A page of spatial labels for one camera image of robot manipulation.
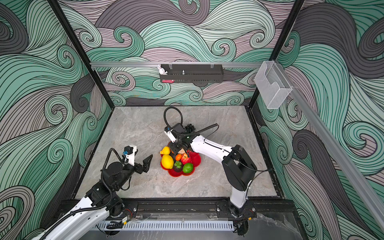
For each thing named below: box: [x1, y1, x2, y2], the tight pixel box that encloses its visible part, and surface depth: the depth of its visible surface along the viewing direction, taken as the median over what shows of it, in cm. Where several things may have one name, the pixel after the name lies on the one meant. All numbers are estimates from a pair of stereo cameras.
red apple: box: [181, 153, 191, 165], surface depth 87 cm
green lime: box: [182, 163, 194, 174], surface depth 84 cm
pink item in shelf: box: [162, 79, 175, 83], surface depth 91 cm
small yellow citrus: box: [159, 146, 171, 155], surface depth 89 cm
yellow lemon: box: [161, 154, 174, 169], surface depth 86 cm
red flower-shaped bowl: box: [160, 149, 202, 177], surface depth 85 cm
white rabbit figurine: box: [157, 64, 168, 75], surface depth 87 cm
